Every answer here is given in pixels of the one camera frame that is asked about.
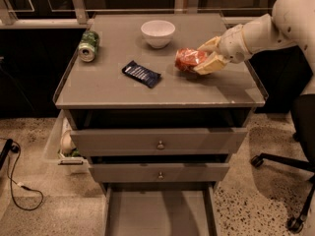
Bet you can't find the grey top drawer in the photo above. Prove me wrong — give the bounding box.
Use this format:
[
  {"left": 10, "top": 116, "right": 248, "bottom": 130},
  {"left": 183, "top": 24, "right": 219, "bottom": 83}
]
[{"left": 69, "top": 108, "right": 249, "bottom": 157}]

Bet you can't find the grey drawer cabinet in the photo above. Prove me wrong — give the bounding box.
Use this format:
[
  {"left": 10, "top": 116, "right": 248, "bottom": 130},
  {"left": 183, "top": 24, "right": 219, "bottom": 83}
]
[{"left": 52, "top": 13, "right": 269, "bottom": 236}]

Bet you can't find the grey middle drawer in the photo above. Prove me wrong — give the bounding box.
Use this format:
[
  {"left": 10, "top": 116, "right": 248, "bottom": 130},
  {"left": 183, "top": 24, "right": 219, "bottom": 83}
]
[{"left": 90, "top": 154, "right": 229, "bottom": 183}]

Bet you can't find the black floor cable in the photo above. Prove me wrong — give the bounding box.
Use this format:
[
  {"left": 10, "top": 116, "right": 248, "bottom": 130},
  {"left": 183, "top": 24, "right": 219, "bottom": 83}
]
[{"left": 0, "top": 138, "right": 44, "bottom": 212}]

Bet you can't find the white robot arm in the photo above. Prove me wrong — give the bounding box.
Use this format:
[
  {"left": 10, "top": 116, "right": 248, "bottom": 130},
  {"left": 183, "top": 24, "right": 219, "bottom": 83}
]
[{"left": 194, "top": 0, "right": 315, "bottom": 75}]

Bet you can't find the black office chair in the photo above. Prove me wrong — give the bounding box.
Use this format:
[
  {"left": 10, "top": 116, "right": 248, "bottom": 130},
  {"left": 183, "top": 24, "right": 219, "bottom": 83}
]
[{"left": 250, "top": 93, "right": 315, "bottom": 236}]

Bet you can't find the red coke can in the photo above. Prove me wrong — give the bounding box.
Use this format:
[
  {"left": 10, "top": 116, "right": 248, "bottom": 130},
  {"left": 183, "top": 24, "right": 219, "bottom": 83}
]
[{"left": 175, "top": 48, "right": 208, "bottom": 73}]

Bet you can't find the grey drawer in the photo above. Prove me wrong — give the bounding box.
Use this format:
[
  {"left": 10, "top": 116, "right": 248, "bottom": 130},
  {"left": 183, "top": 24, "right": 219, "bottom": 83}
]
[
  {"left": 69, "top": 108, "right": 249, "bottom": 157},
  {"left": 90, "top": 154, "right": 229, "bottom": 183},
  {"left": 103, "top": 183, "right": 221, "bottom": 236}
]

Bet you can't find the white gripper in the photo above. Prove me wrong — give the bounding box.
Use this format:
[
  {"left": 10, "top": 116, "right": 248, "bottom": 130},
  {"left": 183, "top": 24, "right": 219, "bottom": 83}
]
[{"left": 193, "top": 25, "right": 252, "bottom": 75}]

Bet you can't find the grey bottom drawer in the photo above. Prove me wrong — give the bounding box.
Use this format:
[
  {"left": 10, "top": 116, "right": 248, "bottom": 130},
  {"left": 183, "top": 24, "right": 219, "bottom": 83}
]
[{"left": 103, "top": 183, "right": 221, "bottom": 236}]

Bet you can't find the metal window railing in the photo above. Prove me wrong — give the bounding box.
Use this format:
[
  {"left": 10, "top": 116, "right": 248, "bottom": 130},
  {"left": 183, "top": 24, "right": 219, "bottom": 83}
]
[{"left": 0, "top": 0, "right": 276, "bottom": 28}]

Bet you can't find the green soda can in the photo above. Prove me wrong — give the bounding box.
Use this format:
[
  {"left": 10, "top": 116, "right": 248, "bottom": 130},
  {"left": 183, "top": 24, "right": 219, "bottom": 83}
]
[{"left": 78, "top": 30, "right": 99, "bottom": 62}]

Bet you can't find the white ceramic bowl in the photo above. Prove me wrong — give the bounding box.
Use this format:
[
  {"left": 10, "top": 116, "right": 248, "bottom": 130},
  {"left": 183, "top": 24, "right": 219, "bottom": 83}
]
[{"left": 141, "top": 20, "right": 175, "bottom": 48}]

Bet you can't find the blue snack bar wrapper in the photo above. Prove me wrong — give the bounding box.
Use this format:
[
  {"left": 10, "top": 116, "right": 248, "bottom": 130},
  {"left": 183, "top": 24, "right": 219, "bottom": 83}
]
[{"left": 122, "top": 61, "right": 161, "bottom": 89}]

